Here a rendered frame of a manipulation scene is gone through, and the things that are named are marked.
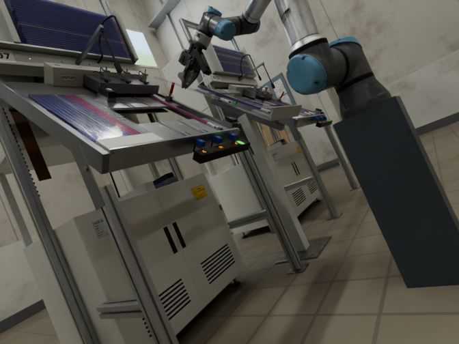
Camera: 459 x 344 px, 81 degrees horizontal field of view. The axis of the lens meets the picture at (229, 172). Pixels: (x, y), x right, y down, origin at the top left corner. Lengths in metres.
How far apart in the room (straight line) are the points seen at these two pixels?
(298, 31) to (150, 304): 0.84
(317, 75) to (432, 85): 4.21
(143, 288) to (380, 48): 4.79
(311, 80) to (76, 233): 0.90
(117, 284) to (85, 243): 0.18
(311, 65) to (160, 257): 0.89
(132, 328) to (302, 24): 1.10
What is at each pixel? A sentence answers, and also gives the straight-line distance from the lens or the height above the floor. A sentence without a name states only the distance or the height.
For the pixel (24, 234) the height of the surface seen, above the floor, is 0.68.
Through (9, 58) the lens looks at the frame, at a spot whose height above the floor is 1.34.
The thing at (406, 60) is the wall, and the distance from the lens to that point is 5.03.
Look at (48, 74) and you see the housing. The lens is 1.47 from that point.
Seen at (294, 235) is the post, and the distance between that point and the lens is 1.56.
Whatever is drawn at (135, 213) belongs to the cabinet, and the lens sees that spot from 1.16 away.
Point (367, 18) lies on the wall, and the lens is 5.20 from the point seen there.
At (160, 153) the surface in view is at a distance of 0.93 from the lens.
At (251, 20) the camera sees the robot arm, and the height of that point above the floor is 1.09.
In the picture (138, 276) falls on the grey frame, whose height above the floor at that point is 0.39.
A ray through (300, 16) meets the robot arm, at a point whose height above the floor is 0.86.
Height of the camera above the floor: 0.52
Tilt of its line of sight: 2 degrees up
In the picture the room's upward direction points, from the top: 24 degrees counter-clockwise
